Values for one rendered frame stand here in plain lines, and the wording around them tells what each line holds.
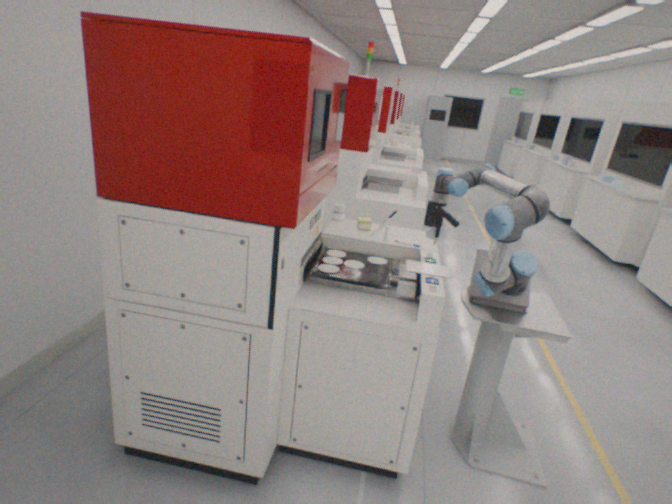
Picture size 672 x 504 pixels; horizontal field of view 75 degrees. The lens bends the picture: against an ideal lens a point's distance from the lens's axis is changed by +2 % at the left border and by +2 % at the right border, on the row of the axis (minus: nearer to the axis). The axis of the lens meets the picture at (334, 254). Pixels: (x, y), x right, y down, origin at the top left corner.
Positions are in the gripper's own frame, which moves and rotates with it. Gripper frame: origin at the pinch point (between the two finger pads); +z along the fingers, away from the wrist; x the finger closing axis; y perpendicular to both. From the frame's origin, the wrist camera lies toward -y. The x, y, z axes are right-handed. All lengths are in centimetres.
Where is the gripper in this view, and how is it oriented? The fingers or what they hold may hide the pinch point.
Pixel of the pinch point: (435, 242)
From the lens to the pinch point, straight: 212.9
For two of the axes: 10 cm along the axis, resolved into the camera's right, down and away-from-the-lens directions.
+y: -9.7, -1.7, 1.5
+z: -1.1, 9.3, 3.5
